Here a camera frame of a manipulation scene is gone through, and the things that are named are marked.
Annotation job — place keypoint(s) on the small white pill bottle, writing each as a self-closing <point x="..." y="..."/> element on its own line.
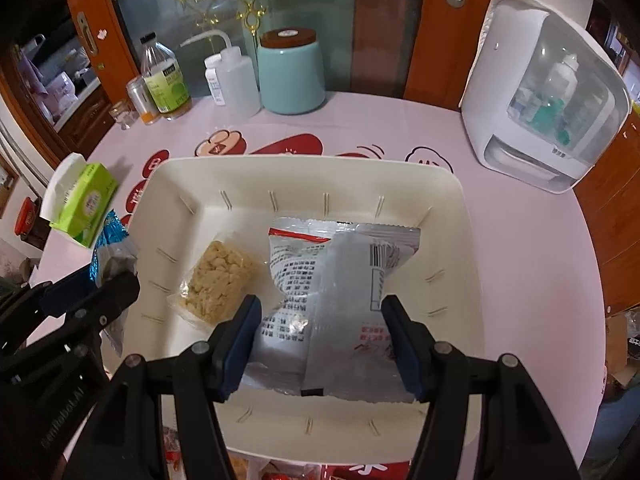
<point x="215" y="82"/>

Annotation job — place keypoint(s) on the cardboard box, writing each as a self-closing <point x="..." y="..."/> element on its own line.
<point x="617" y="350"/>

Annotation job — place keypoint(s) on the glass bottle with green label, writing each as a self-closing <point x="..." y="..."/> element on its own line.
<point x="167" y="85"/>

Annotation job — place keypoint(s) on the pink printed tablecloth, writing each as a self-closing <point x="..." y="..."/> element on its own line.
<point x="515" y="240"/>

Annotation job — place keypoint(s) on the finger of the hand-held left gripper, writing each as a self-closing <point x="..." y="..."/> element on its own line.
<point x="112" y="297"/>
<point x="65" y="292"/>

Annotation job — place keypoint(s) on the silver printed snack packet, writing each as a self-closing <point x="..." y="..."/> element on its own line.
<point x="300" y="280"/>

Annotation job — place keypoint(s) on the teal jar with wooden lid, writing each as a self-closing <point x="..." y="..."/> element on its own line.
<point x="292" y="75"/>

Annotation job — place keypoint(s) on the white bottle sterilizer appliance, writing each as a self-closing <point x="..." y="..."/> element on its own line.
<point x="500" y="85"/>

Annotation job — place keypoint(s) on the orange red snack packet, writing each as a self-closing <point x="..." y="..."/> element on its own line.
<point x="172" y="452"/>

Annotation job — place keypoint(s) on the white baby bottle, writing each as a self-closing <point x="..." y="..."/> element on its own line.
<point x="562" y="77"/>

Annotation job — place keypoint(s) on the white plastic wash bottle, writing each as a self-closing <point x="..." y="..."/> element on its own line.
<point x="240" y="85"/>

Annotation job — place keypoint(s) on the red box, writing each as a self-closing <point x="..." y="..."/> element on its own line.
<point x="27" y="220"/>

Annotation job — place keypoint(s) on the wooden display cabinet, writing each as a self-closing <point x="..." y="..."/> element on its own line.
<point x="85" y="120"/>

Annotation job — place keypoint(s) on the frosted glass sliding door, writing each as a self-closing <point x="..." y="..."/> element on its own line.
<point x="360" y="35"/>

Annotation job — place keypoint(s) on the small empty glass jar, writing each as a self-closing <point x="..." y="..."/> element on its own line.
<point x="122" y="116"/>

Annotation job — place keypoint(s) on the person's leg in jeans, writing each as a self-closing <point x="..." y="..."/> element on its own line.
<point x="607" y="435"/>

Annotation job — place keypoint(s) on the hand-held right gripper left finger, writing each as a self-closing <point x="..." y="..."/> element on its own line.
<point x="242" y="340"/>

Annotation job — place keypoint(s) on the clear packet of beige snacks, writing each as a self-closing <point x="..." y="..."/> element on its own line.
<point x="220" y="280"/>

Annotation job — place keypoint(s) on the white plastic basket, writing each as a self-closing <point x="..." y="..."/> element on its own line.
<point x="450" y="310"/>

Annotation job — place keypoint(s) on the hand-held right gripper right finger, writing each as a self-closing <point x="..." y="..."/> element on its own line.
<point x="402" y="345"/>

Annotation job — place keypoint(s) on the blue foil snack packet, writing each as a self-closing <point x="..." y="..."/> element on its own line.
<point x="112" y="255"/>

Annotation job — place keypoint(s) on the green tissue pack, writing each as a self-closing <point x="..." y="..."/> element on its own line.
<point x="85" y="205"/>

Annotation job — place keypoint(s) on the small jar with orange contents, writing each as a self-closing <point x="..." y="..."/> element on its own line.
<point x="140" y="105"/>

